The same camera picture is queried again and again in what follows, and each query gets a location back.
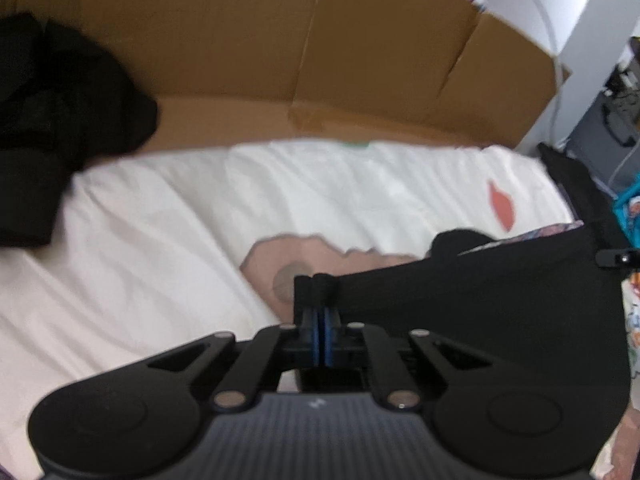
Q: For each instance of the pile of black clothes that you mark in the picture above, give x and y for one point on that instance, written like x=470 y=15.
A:
x=60 y=110

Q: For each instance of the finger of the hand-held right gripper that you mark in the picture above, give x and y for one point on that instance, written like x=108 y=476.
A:
x=617 y=258

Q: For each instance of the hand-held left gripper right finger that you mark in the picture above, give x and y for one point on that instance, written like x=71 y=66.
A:
x=327 y=332

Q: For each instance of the flat cardboard sheet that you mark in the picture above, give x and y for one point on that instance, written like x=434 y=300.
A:
x=250 y=35

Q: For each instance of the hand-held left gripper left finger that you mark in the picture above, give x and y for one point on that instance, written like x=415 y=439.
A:
x=312 y=332

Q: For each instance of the black bear print knit sweater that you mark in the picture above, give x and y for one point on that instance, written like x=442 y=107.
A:
x=475 y=300

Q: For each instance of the cream bear print bedsheet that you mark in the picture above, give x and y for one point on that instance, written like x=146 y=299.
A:
x=150 y=240

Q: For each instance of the black luggage bag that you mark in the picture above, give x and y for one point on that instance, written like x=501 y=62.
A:
x=600 y=125

